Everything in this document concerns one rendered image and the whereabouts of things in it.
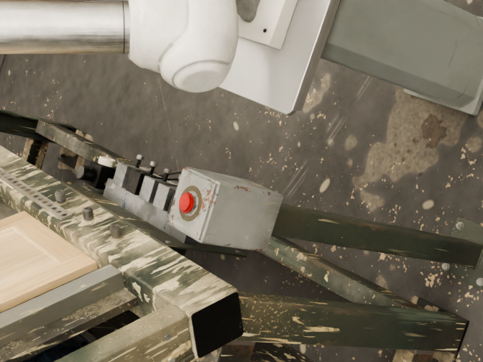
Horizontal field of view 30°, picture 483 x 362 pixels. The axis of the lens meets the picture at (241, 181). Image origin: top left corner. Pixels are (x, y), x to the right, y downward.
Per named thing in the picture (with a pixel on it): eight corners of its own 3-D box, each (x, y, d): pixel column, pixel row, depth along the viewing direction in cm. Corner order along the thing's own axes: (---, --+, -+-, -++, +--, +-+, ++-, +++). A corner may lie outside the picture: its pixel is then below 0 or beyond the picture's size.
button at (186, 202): (202, 197, 168) (193, 195, 167) (195, 217, 169) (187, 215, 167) (190, 190, 171) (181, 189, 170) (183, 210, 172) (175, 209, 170)
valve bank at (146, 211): (265, 200, 208) (184, 184, 192) (247, 258, 209) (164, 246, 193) (150, 146, 245) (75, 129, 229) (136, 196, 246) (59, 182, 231)
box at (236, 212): (287, 196, 176) (218, 182, 165) (269, 253, 178) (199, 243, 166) (250, 179, 185) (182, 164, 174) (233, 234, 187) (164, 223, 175)
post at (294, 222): (485, 246, 228) (273, 206, 179) (478, 268, 229) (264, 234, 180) (466, 238, 233) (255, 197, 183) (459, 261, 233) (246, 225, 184)
